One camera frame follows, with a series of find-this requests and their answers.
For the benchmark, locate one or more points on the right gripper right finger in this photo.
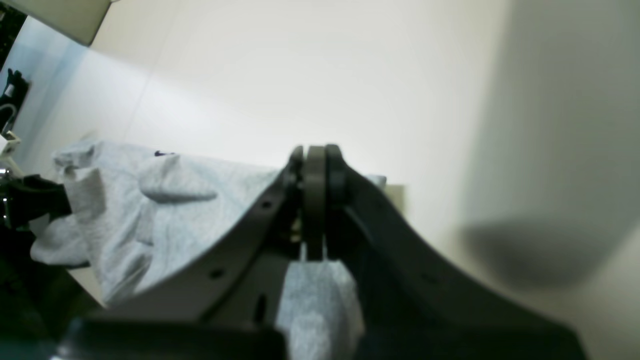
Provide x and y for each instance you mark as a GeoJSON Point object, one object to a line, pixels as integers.
{"type": "Point", "coordinates": [417, 305]}

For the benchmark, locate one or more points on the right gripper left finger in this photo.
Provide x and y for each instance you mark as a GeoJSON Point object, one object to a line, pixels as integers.
{"type": "Point", "coordinates": [239, 280]}

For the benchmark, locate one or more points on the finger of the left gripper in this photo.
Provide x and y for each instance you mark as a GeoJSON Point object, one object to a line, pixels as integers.
{"type": "Point", "coordinates": [31, 197]}

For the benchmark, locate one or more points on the grey T-shirt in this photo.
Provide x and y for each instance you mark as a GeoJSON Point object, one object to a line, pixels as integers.
{"type": "Point", "coordinates": [138, 217]}

